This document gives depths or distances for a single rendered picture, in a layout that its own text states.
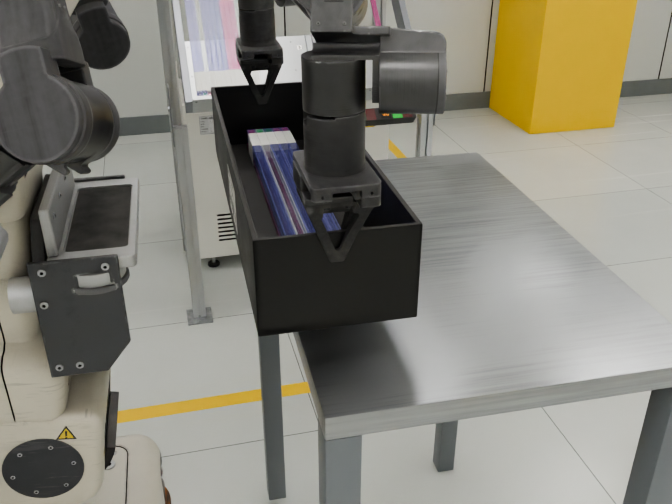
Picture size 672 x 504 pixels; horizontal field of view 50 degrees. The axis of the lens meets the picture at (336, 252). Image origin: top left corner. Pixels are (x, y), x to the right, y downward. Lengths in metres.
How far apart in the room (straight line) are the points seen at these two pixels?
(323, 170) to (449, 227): 0.50
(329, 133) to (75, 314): 0.42
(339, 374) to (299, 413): 1.19
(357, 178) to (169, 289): 1.97
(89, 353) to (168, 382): 1.21
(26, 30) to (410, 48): 0.33
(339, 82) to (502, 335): 0.40
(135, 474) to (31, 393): 0.51
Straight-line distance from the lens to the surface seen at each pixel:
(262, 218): 0.98
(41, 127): 0.68
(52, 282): 0.90
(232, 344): 2.27
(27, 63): 0.68
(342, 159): 0.66
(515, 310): 0.95
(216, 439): 1.94
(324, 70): 0.64
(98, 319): 0.93
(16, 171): 0.73
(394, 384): 0.80
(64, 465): 1.09
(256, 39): 1.20
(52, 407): 1.03
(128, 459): 1.52
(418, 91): 0.64
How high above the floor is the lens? 1.29
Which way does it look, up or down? 28 degrees down
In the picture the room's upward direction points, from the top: straight up
